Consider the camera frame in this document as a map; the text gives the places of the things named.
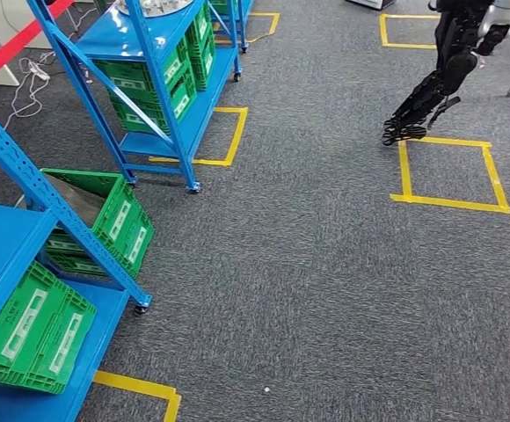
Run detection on black humanoid robot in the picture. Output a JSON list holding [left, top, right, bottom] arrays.
[[381, 0, 510, 148]]

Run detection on red barrier belt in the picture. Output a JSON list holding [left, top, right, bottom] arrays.
[[0, 0, 76, 94]]

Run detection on yellow floor tape square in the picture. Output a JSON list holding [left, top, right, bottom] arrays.
[[388, 135, 510, 216], [378, 12, 442, 51]]

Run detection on white cable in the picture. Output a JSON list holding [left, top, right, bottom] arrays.
[[0, 5, 101, 159]]

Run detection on yellow floor tape marking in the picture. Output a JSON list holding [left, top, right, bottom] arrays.
[[212, 11, 282, 47]]

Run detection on brown cardboard insert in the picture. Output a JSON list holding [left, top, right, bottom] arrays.
[[46, 174, 107, 229]]

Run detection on white flat object dark edge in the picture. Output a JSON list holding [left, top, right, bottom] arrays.
[[344, 0, 397, 11]]

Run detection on white power strip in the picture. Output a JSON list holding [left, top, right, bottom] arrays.
[[28, 59, 52, 82]]

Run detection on blue metal shelf rack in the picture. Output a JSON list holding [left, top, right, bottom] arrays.
[[0, 96, 153, 422], [25, 0, 244, 195], [209, 0, 256, 55]]

